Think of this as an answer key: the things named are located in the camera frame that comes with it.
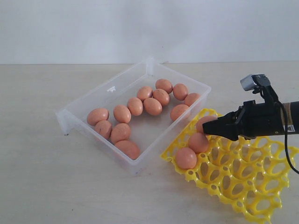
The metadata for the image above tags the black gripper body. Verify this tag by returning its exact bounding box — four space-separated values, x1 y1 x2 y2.
231 100 284 140

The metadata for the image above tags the brown egg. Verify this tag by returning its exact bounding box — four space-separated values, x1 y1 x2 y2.
184 92 200 106
153 89 170 106
188 133 209 154
136 86 153 102
170 104 189 121
113 105 131 124
155 78 173 94
86 108 109 126
196 115 217 133
111 123 131 144
173 83 189 101
115 140 140 160
143 98 163 116
94 120 112 140
127 97 143 116
175 147 197 170

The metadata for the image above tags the yellow plastic egg tray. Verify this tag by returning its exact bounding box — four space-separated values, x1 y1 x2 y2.
161 109 299 224

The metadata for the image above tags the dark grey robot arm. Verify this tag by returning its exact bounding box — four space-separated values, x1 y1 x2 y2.
203 100 299 141

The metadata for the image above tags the clear plastic bin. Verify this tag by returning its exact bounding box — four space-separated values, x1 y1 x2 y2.
56 57 211 175

